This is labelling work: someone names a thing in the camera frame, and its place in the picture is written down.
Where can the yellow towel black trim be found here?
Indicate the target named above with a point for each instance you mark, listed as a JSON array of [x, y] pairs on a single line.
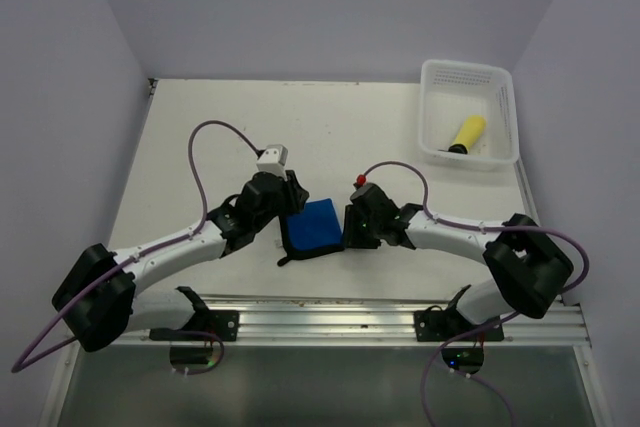
[[469, 133]]

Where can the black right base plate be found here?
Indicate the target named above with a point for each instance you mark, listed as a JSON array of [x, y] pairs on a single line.
[[437, 324]]

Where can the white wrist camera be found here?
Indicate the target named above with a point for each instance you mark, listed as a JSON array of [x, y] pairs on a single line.
[[360, 181], [273, 160]]

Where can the white plastic basket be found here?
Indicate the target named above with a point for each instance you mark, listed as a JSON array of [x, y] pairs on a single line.
[[451, 91]]

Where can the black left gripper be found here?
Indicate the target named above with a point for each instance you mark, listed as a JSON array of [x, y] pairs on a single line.
[[295, 193]]

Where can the aluminium mounting rail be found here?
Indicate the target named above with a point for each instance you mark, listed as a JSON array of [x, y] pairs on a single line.
[[346, 322]]

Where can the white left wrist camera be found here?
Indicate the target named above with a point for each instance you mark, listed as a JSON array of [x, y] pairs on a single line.
[[273, 160]]

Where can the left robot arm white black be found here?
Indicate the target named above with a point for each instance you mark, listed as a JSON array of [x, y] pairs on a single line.
[[108, 293]]

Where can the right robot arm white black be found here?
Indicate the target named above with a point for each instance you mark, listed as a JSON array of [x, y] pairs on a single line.
[[528, 270]]

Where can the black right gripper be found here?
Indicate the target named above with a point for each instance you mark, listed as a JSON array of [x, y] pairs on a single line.
[[352, 239]]

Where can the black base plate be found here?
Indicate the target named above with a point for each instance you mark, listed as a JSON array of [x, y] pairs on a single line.
[[220, 324], [437, 324]]

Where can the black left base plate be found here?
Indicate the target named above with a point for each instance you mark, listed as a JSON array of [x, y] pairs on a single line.
[[220, 324]]

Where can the blue towel dark trim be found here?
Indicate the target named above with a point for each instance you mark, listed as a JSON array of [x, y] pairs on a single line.
[[313, 233]]

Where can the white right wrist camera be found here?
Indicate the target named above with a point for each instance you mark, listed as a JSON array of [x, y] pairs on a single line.
[[360, 181]]

